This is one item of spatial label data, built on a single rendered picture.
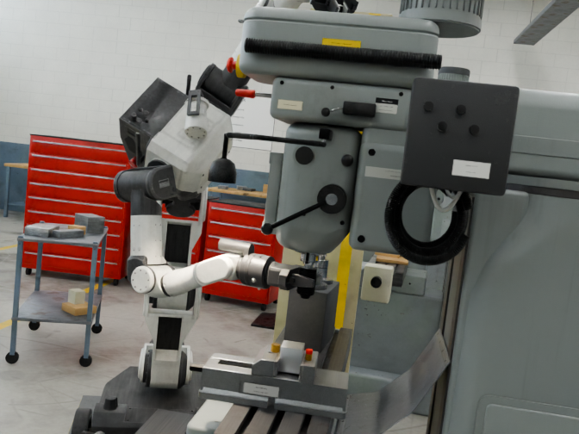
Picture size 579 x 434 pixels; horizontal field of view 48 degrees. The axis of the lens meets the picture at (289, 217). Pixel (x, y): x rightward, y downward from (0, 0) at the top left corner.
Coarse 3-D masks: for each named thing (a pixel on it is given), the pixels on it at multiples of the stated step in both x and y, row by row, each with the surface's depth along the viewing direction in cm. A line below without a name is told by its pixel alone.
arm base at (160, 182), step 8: (136, 168) 198; (144, 168) 197; (152, 168) 195; (160, 168) 190; (168, 168) 193; (152, 176) 186; (160, 176) 189; (168, 176) 192; (152, 184) 186; (160, 184) 189; (168, 184) 192; (152, 192) 187; (160, 192) 189; (168, 192) 192; (176, 192) 195; (120, 200) 195; (160, 200) 190
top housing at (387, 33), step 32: (256, 32) 154; (288, 32) 153; (320, 32) 152; (352, 32) 150; (384, 32) 149; (416, 32) 149; (256, 64) 155; (288, 64) 153; (320, 64) 152; (352, 64) 151
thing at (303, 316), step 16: (320, 288) 200; (336, 288) 212; (288, 304) 200; (304, 304) 199; (320, 304) 197; (336, 304) 217; (288, 320) 200; (304, 320) 199; (320, 320) 198; (288, 336) 201; (304, 336) 199; (320, 336) 198; (320, 352) 199
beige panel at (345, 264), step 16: (288, 256) 346; (336, 256) 342; (352, 256) 340; (336, 272) 342; (352, 272) 341; (352, 288) 342; (352, 304) 342; (336, 320) 344; (352, 320) 343; (352, 336) 344
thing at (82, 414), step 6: (78, 408) 226; (84, 408) 226; (90, 408) 228; (78, 414) 222; (84, 414) 222; (90, 414) 227; (78, 420) 220; (84, 420) 220; (90, 420) 231; (72, 426) 218; (78, 426) 218; (84, 426) 218; (90, 426) 233; (72, 432) 217; (78, 432) 217
